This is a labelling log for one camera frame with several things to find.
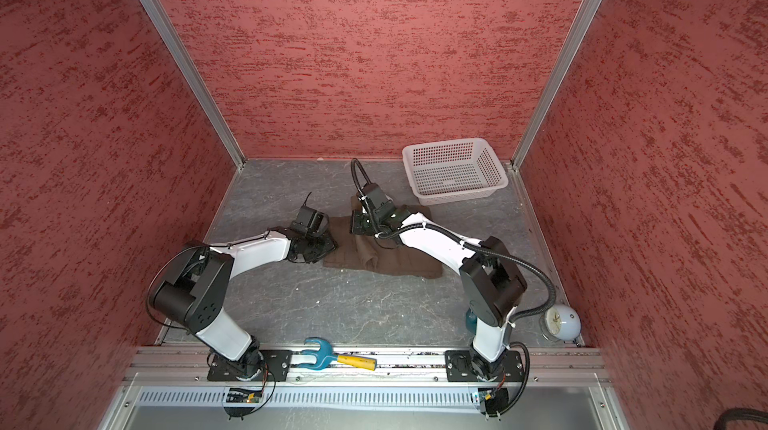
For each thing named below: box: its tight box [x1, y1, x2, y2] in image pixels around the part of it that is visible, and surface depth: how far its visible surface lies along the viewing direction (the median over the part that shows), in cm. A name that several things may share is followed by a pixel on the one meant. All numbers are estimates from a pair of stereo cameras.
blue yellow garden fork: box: [292, 337, 378, 371], surface depth 76 cm
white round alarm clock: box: [540, 304, 581, 342], surface depth 76 cm
